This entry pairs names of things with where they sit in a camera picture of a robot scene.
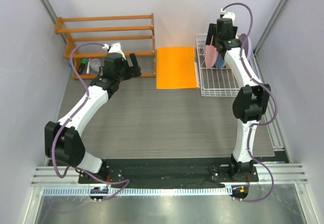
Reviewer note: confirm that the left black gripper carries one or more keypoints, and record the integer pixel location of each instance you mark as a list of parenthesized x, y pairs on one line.
[(135, 72)]

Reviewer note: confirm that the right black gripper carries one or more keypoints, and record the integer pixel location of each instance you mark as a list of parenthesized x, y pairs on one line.
[(211, 32)]

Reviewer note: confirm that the pink plate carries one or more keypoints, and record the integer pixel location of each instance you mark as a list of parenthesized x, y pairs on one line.
[(211, 54)]

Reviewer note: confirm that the blue plate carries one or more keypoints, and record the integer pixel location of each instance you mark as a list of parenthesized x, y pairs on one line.
[(219, 62)]

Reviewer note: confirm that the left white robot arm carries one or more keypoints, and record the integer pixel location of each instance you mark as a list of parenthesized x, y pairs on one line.
[(63, 139)]

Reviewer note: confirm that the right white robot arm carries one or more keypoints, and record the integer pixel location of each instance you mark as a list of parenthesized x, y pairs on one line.
[(252, 99)]

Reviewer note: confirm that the wooden shelf rack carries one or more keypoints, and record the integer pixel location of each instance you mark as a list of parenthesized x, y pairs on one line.
[(95, 34)]

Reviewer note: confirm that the purple plate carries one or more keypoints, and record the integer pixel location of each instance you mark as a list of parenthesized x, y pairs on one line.
[(247, 45)]

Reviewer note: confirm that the clear plastic cup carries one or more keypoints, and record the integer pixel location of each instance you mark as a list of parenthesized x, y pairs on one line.
[(95, 65)]

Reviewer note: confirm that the orange folder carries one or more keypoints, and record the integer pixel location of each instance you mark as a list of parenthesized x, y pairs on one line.
[(176, 68)]

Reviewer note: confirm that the pink white marker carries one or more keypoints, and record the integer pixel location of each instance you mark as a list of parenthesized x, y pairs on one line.
[(88, 66)]

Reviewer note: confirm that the green highlighter marker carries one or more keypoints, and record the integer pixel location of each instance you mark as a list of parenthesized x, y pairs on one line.
[(82, 66)]

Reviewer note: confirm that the left controller board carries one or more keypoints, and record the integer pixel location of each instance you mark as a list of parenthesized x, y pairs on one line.
[(97, 194)]

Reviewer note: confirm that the controller board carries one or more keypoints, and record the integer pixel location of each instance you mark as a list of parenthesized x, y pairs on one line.
[(97, 194), (239, 193)]

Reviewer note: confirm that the right controller board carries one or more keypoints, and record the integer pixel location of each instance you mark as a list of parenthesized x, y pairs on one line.
[(239, 193)]

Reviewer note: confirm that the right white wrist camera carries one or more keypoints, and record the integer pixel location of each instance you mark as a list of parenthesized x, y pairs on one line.
[(227, 15)]

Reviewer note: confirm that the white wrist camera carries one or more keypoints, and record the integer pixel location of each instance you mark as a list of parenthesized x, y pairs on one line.
[(227, 15), (114, 50)]

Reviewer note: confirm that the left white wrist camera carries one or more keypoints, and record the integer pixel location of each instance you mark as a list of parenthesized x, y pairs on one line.
[(114, 50)]

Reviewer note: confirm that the white wire dish rack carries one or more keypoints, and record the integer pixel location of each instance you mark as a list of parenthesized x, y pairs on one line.
[(226, 81)]

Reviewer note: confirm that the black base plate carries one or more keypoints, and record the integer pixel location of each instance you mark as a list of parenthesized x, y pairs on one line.
[(176, 173)]

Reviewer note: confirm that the perforated cable duct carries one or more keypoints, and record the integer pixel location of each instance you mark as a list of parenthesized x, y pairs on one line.
[(84, 191)]

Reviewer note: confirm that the aluminium frame rail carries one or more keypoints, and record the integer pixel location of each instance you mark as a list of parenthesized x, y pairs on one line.
[(285, 173)]

